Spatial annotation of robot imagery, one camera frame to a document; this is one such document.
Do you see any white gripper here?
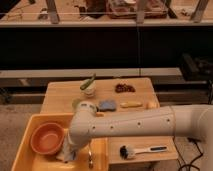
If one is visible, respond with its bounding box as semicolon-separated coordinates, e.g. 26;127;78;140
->
63;131;88;153

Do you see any light blue towel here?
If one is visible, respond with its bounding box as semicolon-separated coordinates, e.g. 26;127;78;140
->
56;148;76;163

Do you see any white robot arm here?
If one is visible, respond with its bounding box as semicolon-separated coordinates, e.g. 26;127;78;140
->
63;101;213;161

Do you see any green cup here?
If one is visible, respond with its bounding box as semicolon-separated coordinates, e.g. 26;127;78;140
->
72;99;82;110

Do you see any orange bowl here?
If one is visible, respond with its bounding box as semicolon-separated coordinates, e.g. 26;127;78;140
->
30;122;65;155

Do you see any silver fork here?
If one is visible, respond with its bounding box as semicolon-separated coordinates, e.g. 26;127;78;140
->
88;143;93;169

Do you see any wooden table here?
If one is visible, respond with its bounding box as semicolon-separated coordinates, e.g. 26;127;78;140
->
41;78;178;171

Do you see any green vegetable in cup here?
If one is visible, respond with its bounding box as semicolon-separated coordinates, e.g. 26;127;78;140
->
80;73;96;90

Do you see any bunch of dark grapes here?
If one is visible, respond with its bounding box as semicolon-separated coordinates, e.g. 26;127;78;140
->
115;84;135;93

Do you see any yellow onion toy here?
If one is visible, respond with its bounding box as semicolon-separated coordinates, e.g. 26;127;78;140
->
146;101;158;109

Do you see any black equipment box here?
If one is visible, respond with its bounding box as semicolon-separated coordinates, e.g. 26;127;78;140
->
180;54;213;81

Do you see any dish brush with white handle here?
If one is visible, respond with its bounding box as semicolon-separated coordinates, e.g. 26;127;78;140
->
120;145;167;160

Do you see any black cable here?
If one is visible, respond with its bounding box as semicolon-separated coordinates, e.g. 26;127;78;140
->
171;79;213;171

